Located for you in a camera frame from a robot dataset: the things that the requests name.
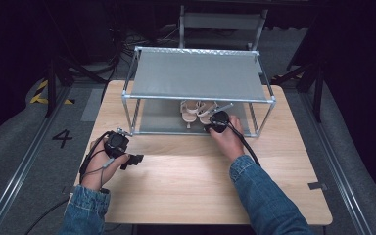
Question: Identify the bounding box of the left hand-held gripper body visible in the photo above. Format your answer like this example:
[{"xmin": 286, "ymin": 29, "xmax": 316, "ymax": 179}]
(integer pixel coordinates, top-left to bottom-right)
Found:
[{"xmin": 103, "ymin": 130, "xmax": 145, "ymax": 171}]

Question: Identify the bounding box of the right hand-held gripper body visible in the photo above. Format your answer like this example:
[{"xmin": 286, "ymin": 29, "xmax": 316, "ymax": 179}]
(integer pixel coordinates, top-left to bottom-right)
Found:
[{"xmin": 203, "ymin": 110, "xmax": 231, "ymax": 134}]

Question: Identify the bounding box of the pale pink slingback heeled shoe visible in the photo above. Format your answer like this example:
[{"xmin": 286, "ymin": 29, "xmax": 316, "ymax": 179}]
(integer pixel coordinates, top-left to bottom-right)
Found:
[
  {"xmin": 197, "ymin": 100, "xmax": 220, "ymax": 126},
  {"xmin": 179, "ymin": 100, "xmax": 201, "ymax": 129}
]

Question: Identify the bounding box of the grey metal shoe rack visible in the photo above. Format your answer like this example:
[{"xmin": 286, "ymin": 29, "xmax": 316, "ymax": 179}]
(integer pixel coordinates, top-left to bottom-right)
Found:
[{"xmin": 120, "ymin": 45, "xmax": 277, "ymax": 138}]

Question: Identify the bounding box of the person's right hand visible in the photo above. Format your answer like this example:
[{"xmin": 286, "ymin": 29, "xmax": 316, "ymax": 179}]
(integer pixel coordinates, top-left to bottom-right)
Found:
[{"xmin": 208, "ymin": 114, "xmax": 246, "ymax": 164}]

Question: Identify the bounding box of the person's left hand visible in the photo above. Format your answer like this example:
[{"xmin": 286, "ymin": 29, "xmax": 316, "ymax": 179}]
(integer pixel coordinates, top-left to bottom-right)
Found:
[{"xmin": 79, "ymin": 138, "xmax": 131, "ymax": 193}]

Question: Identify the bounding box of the black tripod stand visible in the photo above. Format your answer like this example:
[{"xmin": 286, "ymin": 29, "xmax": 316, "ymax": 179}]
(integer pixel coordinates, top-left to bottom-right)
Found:
[
  {"xmin": 43, "ymin": 53, "xmax": 108, "ymax": 118},
  {"xmin": 271, "ymin": 57, "xmax": 325, "ymax": 124}
]

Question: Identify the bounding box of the grey folding chair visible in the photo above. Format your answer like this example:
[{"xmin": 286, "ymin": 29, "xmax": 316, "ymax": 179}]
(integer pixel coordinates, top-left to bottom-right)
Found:
[{"xmin": 178, "ymin": 4, "xmax": 269, "ymax": 52}]

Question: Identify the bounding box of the yellow black floor tape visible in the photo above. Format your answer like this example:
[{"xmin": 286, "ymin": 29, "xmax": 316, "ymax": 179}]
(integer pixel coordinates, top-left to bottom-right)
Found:
[{"xmin": 28, "ymin": 79, "xmax": 76, "ymax": 106}]

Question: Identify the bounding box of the grey tape piece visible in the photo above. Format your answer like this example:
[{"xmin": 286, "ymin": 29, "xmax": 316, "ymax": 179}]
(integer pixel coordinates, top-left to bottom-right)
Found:
[{"xmin": 307, "ymin": 181, "xmax": 328, "ymax": 191}]

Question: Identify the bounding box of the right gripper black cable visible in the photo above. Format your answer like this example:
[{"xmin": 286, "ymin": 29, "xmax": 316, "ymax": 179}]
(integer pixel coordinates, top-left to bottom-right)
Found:
[{"xmin": 223, "ymin": 119, "xmax": 261, "ymax": 167}]

